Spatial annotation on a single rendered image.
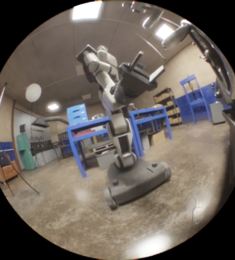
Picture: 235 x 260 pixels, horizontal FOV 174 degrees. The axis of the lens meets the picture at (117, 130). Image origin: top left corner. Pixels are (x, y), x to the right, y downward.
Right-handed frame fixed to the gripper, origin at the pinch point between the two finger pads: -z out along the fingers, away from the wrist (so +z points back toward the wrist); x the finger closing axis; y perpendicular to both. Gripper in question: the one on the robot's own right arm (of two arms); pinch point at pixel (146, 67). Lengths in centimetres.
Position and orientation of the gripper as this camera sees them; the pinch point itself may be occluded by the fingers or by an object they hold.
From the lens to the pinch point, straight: 22.8
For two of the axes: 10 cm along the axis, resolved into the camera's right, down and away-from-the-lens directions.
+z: -2.8, 0.9, 9.6
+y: -3.0, 9.4, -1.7
